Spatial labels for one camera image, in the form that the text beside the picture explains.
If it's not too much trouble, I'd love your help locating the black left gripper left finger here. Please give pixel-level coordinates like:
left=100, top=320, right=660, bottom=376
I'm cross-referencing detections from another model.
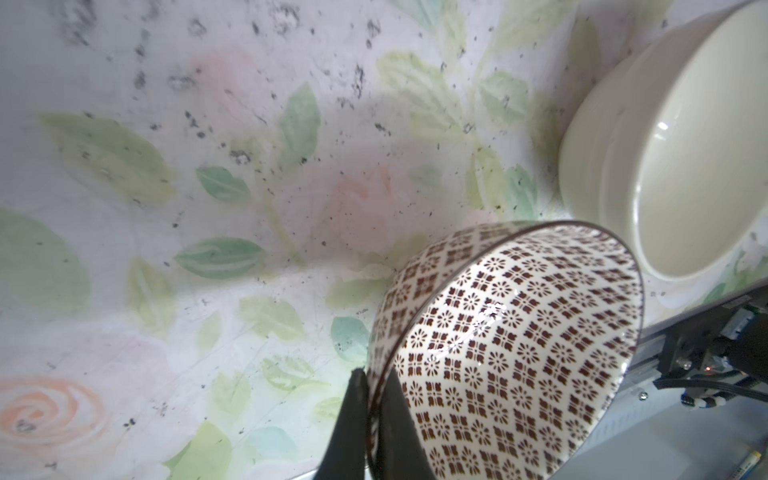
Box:
left=314, top=368, right=368, bottom=480

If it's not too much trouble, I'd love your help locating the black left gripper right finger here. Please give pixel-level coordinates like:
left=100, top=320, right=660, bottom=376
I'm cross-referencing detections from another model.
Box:
left=376, top=368, right=435, bottom=480

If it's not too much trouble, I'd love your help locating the dotted pattern bowl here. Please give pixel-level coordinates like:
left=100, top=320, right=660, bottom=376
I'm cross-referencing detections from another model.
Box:
left=367, top=221, right=644, bottom=479

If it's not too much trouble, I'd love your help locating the cream white bowl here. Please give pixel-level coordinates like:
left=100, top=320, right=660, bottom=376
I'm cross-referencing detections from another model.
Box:
left=559, top=1, right=767, bottom=281

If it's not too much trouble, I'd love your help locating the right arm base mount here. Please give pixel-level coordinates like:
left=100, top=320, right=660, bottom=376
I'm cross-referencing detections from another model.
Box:
left=653, top=280, right=767, bottom=409

